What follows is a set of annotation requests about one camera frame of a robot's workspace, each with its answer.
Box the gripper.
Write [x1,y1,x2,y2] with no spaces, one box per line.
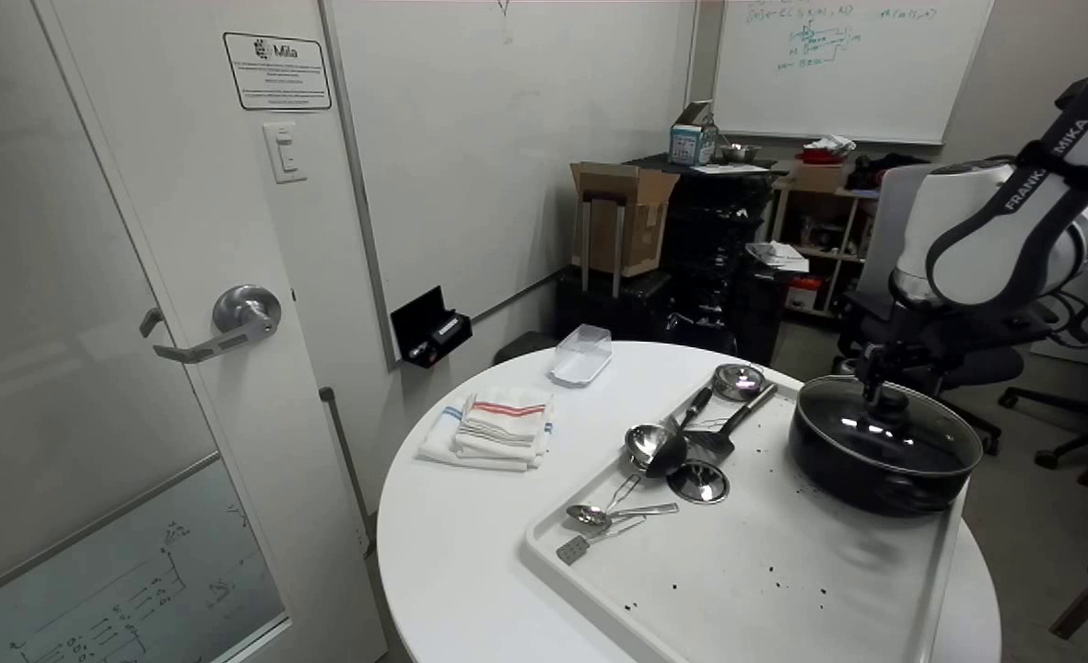
[859,304,961,406]

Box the glass pot lid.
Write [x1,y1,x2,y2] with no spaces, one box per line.
[796,375,984,480]

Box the black pot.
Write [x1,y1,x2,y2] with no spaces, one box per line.
[788,375,984,518]

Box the white tray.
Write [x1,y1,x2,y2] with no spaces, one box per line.
[524,364,968,663]

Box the office chair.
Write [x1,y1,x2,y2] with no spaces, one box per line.
[836,164,1028,456]
[999,267,1088,489]

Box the small steel ladle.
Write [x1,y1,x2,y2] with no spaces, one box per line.
[713,362,767,402]

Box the wooden shelf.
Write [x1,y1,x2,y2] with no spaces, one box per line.
[768,164,880,320]

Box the black spatula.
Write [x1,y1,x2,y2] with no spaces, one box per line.
[686,382,779,467]

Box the black cabinet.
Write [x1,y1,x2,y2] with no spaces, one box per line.
[555,155,789,367]

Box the whiteboard with green writing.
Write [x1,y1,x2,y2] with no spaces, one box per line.
[710,0,996,146]

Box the cardboard box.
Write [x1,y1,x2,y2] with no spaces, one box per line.
[569,162,681,279]

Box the clear plastic container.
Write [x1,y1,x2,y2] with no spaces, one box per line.
[548,324,614,389]

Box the blue and white carton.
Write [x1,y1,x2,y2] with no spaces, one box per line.
[669,99,719,168]

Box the steel spoon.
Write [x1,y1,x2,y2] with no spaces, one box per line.
[566,502,681,534]

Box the small steel slotted spatula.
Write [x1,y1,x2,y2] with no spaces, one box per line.
[556,516,647,566]

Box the red striped folded towel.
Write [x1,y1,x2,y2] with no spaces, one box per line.
[454,387,555,462]

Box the blue striped folded towel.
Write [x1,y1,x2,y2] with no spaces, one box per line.
[416,404,555,473]

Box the black marker holder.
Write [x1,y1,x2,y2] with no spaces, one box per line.
[390,285,474,369]

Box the white door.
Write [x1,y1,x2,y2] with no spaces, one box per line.
[0,0,388,663]

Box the steel ladle with black handle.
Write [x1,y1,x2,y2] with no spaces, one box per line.
[624,387,715,479]

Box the large wall whiteboard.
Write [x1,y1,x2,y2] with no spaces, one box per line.
[321,0,697,371]

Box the light switch plate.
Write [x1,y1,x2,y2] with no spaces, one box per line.
[263,121,309,185]

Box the steel door handle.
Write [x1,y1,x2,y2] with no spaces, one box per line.
[139,285,283,365]

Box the framed wall sign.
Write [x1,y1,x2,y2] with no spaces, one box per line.
[223,32,333,112]

